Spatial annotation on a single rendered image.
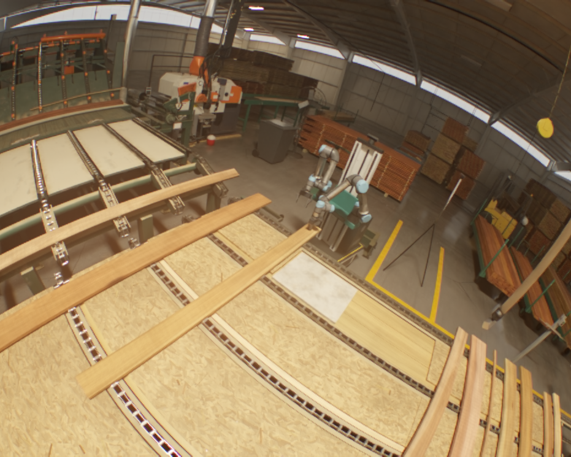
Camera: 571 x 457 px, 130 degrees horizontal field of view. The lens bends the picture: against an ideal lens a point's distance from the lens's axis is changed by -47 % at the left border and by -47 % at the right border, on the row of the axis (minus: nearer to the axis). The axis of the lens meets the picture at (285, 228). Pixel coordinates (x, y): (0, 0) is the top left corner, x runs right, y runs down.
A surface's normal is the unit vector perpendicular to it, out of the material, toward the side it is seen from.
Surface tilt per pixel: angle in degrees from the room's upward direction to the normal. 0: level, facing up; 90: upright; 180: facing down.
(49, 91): 47
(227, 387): 0
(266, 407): 0
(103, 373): 0
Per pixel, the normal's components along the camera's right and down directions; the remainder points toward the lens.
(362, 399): 0.27, -0.78
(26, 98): 0.75, -0.15
